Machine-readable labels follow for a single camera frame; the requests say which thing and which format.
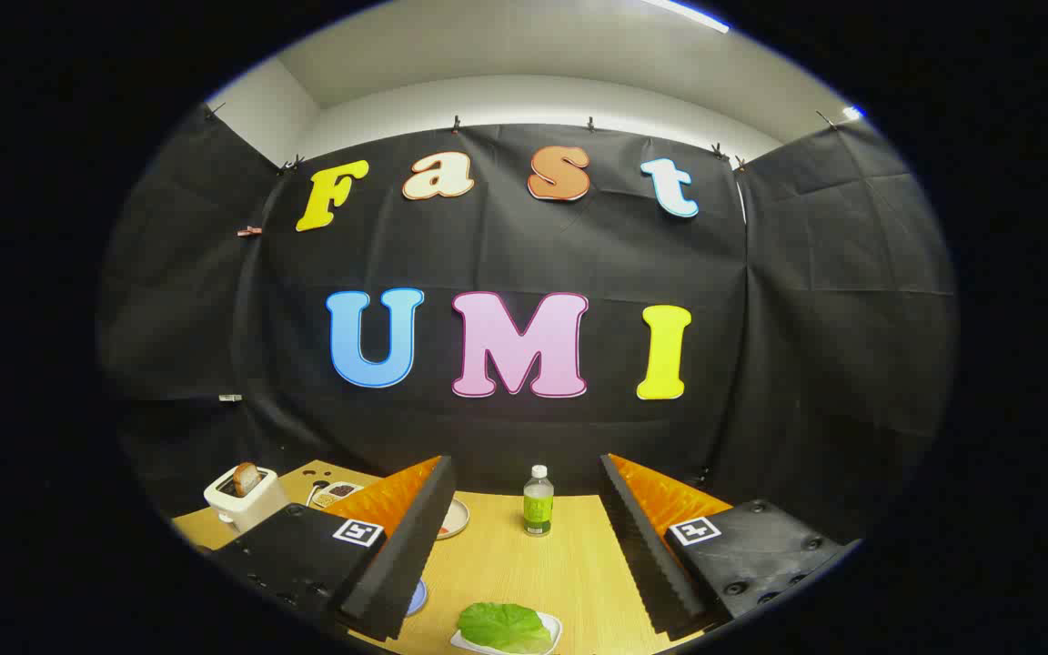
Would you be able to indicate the toasted bread slice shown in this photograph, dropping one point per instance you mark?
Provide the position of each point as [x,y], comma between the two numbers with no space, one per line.
[246,478]

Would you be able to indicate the white round plate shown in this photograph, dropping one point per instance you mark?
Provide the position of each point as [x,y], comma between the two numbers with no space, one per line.
[458,518]

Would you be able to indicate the green lettuce leaf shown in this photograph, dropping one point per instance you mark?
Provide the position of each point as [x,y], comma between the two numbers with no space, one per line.
[501,626]

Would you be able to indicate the white toaster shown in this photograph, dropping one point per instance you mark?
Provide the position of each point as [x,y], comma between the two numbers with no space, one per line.
[246,511]

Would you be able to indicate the small white dish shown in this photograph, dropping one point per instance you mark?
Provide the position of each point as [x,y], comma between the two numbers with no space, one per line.
[554,628]

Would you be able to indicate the white divided dish with beans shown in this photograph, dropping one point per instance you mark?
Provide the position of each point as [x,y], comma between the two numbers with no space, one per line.
[335,495]

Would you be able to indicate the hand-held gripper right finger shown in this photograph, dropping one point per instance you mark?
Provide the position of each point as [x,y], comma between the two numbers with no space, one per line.
[647,555]

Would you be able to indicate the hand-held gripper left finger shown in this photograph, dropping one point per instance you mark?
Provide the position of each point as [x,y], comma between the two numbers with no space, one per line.
[406,555]

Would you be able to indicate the black backdrop cloth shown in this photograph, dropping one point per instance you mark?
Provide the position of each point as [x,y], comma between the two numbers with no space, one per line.
[533,255]

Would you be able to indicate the green label drink bottle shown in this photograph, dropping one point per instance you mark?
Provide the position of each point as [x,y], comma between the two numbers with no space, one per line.
[538,509]

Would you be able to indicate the ceiling light strip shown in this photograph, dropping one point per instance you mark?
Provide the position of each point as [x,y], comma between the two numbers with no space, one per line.
[688,15]

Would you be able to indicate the blue round plate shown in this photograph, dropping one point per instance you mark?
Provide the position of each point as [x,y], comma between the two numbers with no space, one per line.
[418,599]

